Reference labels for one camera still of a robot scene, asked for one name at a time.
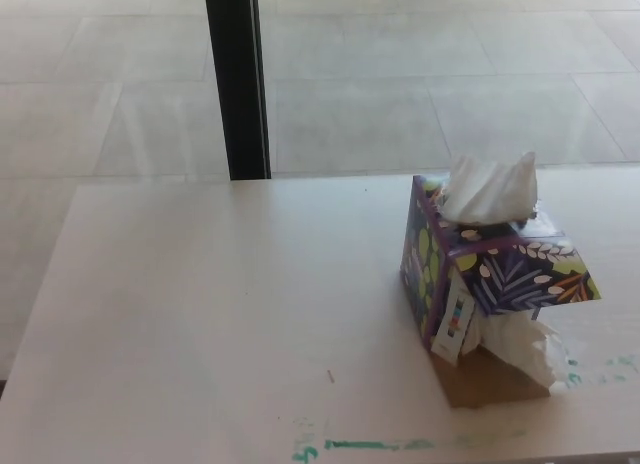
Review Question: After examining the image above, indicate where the white pulled tissue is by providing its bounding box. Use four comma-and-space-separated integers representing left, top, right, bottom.
441, 150, 542, 226

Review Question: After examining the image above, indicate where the purple floral tissue box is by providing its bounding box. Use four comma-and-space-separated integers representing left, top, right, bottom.
399, 173, 604, 411

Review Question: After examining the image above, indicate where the crumpled white tissue wad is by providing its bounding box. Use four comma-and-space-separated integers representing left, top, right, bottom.
466, 313, 570, 388

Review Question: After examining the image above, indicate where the black window frame post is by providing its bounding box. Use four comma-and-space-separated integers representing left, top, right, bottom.
203, 0, 273, 181

